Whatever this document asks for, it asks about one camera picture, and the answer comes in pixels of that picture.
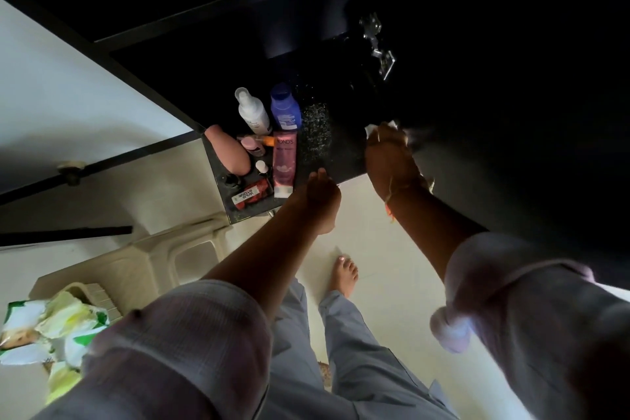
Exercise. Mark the person's left hand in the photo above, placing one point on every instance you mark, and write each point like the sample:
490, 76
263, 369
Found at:
319, 203

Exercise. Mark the person's right hand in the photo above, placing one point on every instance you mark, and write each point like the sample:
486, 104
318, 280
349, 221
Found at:
389, 163

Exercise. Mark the person's right fingers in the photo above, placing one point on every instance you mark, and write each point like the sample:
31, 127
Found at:
386, 136

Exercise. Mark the person's left fingers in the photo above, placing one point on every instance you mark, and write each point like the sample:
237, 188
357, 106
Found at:
324, 178

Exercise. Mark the white wipe cloth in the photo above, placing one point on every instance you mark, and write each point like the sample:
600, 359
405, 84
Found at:
389, 127

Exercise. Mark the person's right forearm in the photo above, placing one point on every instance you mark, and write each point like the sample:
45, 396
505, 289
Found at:
433, 230

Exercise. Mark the person's left forearm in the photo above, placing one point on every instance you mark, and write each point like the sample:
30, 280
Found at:
268, 250

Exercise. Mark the pink cosmetic tube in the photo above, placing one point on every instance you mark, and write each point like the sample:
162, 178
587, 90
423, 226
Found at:
284, 163

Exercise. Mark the small white-capped bottle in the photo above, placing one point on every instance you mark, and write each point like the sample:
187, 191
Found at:
262, 167

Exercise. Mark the orange tube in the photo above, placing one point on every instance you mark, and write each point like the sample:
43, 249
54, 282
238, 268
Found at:
266, 139

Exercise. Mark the orange thread wristband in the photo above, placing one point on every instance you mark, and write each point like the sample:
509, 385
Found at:
391, 210

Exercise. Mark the red and black tube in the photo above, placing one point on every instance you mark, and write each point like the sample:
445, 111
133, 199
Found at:
251, 195

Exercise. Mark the small pink bottle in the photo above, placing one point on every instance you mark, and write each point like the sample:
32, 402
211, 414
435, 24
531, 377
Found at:
252, 145

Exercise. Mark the blue lotion bottle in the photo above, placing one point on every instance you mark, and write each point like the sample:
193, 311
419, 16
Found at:
285, 107

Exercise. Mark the chrome tap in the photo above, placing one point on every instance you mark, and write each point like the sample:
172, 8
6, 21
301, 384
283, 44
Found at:
376, 45

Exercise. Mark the small black bottle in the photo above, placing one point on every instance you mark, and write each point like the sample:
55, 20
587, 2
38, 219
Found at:
231, 181

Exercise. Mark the white spray bottle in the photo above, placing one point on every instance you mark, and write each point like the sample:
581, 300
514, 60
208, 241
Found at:
252, 112

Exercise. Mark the person's bare foot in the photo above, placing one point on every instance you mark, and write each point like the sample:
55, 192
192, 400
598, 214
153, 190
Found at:
344, 276

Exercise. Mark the pink rounded bottle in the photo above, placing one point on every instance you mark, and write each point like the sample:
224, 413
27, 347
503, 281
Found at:
227, 149

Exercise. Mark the person's grey trousers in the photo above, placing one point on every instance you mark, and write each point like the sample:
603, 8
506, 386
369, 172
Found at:
354, 365

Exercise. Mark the beige plastic chair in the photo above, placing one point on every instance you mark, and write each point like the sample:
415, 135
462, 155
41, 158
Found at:
147, 257

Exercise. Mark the person's left white sleeve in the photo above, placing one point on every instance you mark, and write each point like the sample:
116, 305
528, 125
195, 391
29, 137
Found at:
177, 355

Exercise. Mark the person's white sleeve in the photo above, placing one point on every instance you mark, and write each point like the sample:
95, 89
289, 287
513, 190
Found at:
177, 355
531, 321

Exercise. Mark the person's right white sleeve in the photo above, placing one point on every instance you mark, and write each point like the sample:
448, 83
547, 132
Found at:
531, 321

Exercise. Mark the black metal rod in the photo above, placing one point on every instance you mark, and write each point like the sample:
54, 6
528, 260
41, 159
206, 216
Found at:
64, 236

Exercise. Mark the green white wipes packet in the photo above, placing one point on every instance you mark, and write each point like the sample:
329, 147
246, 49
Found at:
44, 331

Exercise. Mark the black window frame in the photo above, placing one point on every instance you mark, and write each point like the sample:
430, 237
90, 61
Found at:
98, 166

